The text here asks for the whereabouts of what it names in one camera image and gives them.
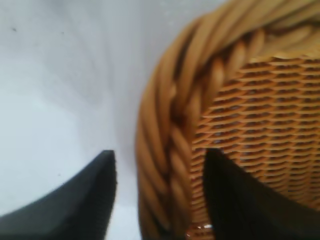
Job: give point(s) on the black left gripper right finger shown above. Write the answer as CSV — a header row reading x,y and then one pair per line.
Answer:
x,y
245,212

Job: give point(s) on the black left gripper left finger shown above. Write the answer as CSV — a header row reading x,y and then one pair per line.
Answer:
x,y
75,212

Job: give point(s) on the tan woven wicker basket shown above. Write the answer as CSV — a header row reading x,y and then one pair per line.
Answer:
x,y
262,112

